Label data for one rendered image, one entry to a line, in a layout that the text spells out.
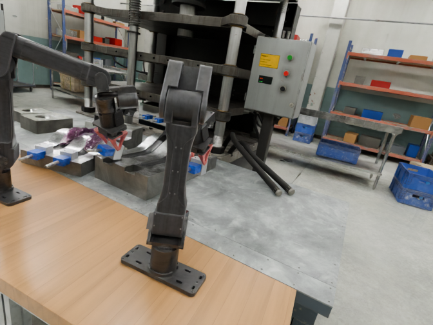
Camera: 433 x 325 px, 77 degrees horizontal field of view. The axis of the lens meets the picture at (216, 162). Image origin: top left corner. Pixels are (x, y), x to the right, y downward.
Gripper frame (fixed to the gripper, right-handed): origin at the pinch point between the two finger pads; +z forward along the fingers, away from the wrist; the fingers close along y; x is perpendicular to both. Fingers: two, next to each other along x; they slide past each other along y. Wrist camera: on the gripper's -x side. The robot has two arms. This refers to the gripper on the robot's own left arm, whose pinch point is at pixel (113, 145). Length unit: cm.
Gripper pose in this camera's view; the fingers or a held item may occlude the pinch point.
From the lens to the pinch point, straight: 104.3
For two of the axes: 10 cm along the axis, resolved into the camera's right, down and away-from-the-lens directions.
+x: -5.6, 5.0, -6.7
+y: -8.3, -4.2, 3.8
